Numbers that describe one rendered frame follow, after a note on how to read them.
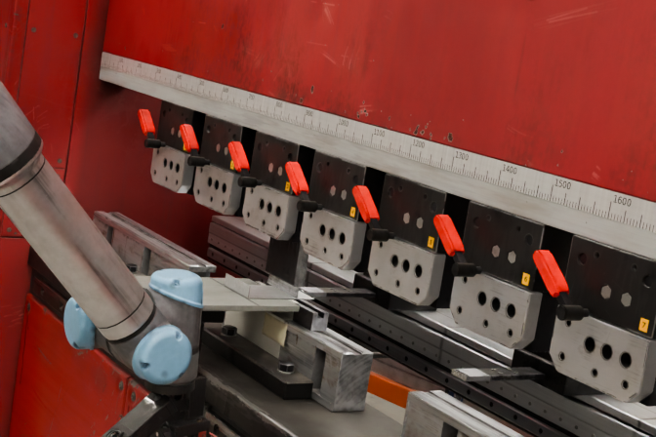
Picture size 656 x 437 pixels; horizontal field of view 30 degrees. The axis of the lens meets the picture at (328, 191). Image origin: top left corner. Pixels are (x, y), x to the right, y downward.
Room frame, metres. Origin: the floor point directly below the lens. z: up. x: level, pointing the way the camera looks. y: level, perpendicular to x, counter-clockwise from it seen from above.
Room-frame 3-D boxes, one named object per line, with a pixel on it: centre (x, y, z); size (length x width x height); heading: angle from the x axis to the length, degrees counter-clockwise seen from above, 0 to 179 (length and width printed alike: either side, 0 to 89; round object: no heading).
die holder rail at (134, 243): (2.52, 0.35, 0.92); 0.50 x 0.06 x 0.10; 33
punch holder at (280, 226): (2.08, 0.07, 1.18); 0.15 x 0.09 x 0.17; 33
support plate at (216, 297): (1.98, 0.18, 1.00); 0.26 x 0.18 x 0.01; 123
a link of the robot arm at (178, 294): (1.68, 0.19, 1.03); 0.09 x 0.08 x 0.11; 125
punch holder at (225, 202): (2.25, 0.18, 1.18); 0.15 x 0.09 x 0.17; 33
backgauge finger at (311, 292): (2.15, -0.09, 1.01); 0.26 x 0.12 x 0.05; 123
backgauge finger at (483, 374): (1.77, -0.33, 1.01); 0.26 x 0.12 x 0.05; 123
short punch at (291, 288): (2.06, 0.05, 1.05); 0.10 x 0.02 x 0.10; 33
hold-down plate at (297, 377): (1.99, 0.08, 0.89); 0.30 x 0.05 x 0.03; 33
